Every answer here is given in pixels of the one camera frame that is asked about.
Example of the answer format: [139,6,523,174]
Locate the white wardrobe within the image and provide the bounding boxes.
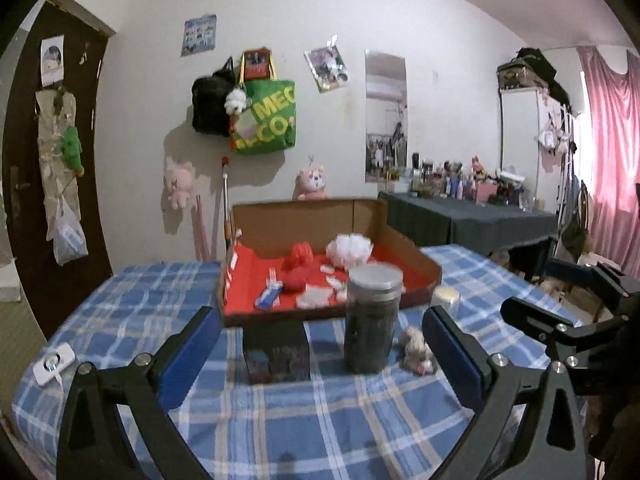
[497,85,576,216]

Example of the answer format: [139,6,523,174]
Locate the blue wall poster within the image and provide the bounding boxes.
[181,14,217,57]

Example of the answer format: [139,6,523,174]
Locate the white plush keychain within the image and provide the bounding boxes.
[223,86,252,115]

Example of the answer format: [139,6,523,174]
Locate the blue and white packet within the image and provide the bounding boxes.
[254,280,286,310]

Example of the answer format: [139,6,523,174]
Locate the blue plaid blanket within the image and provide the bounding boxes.
[10,245,601,480]

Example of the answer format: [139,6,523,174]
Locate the red felt pouch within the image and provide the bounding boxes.
[282,266,313,293]

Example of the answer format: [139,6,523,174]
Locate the wall mirror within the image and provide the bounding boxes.
[365,50,408,183]

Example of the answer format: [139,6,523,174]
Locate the beige hanging organizer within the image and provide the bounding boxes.
[35,87,83,221]

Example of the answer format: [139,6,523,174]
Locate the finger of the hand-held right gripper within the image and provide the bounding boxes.
[500,296,581,348]
[542,257,626,303]

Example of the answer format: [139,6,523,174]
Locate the stick with red tip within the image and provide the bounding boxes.
[220,157,236,251]

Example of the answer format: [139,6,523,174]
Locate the black bag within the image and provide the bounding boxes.
[191,57,237,136]

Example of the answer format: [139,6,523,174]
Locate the green plush toy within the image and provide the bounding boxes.
[60,125,86,177]

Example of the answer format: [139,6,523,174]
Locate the dark bag on wardrobe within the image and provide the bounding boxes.
[496,47,571,103]

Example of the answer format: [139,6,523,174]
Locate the dark wooden door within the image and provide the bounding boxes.
[2,0,116,341]

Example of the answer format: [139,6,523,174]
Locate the pink plush bear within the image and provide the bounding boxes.
[165,160,196,211]

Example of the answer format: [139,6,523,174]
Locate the photo wall poster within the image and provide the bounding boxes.
[304,35,349,93]

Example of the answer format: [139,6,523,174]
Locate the table with dark cloth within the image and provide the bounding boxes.
[379,191,560,281]

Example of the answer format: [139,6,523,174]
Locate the red mesh ball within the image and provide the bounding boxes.
[285,242,315,273]

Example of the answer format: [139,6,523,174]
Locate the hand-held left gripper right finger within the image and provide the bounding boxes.
[422,305,591,480]

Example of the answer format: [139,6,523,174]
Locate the white fluffy pad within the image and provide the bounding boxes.
[295,284,333,310]

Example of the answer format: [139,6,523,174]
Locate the row of bottles and figurines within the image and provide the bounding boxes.
[407,152,548,211]

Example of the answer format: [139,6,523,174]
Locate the white square tag device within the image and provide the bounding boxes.
[32,342,77,387]

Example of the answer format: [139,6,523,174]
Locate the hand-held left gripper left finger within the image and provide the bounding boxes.
[55,305,223,480]

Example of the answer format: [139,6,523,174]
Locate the green tote bag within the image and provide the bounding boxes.
[229,50,297,156]

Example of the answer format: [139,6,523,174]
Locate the cardboard box red lining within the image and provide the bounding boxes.
[216,198,443,329]

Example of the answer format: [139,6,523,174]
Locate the white mesh bath puff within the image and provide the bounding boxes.
[326,232,373,267]

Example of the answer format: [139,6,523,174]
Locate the black printed box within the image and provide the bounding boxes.
[242,321,312,386]

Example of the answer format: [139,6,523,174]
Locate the large glass jar dark contents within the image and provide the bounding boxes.
[344,262,405,375]

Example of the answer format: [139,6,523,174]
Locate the pink curtain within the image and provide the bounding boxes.
[575,45,640,281]

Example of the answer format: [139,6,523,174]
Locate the small clear jar gold capsules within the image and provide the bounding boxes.
[431,286,461,318]

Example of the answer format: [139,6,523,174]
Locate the white plastic bag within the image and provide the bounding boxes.
[52,195,90,267]

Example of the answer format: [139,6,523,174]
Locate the beige crochet toy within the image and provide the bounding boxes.
[397,326,440,376]

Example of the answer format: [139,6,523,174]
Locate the red printed card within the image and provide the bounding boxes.
[242,49,273,81]

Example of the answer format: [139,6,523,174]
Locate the pink thin rods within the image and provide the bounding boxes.
[192,195,212,262]

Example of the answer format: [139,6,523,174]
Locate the photo on door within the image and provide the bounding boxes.
[40,35,66,87]

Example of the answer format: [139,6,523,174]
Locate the pink plush cat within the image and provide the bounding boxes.
[295,165,330,202]

